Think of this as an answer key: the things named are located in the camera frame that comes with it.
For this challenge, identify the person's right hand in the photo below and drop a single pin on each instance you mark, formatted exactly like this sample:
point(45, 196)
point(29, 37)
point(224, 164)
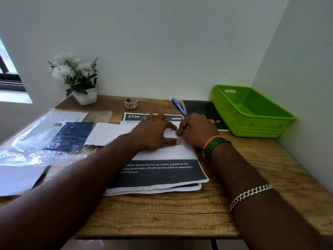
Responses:
point(199, 131)

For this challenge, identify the person's left hand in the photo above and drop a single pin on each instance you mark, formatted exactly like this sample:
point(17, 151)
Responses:
point(151, 135)

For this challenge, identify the small tape roll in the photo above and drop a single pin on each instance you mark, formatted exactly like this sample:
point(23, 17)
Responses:
point(130, 103)

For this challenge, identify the stack of printed papers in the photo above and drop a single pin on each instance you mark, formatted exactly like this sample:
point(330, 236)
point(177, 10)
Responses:
point(161, 177)

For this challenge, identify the single white envelope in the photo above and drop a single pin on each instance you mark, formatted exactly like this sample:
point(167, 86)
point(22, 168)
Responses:
point(106, 134)

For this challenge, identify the green plastic basket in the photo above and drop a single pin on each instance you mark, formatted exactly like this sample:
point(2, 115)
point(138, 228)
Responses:
point(252, 114)

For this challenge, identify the clear plastic envelope wrapper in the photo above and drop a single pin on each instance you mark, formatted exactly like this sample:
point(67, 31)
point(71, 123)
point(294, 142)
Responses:
point(39, 143)

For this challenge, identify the person's left forearm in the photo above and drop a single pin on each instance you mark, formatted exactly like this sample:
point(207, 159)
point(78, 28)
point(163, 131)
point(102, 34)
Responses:
point(59, 197)

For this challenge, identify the person's right forearm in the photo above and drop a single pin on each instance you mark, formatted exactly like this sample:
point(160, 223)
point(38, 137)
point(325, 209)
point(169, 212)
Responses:
point(270, 203)

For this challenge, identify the orange and green thread wristbands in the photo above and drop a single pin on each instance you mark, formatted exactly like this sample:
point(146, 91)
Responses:
point(216, 144)

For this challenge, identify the black notebook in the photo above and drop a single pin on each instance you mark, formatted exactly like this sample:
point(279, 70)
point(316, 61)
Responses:
point(200, 106)

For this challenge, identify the blue pen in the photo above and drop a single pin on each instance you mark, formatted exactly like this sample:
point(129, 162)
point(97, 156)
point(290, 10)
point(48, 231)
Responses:
point(179, 107)

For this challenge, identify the white flower plant in pot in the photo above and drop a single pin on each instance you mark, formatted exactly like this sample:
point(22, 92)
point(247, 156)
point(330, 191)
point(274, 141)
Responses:
point(79, 76)

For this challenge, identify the window with metal bars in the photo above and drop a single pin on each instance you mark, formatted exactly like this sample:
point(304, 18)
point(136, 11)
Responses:
point(10, 80)

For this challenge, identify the black metal desk frame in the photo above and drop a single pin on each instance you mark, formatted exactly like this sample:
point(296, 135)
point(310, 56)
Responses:
point(214, 244)

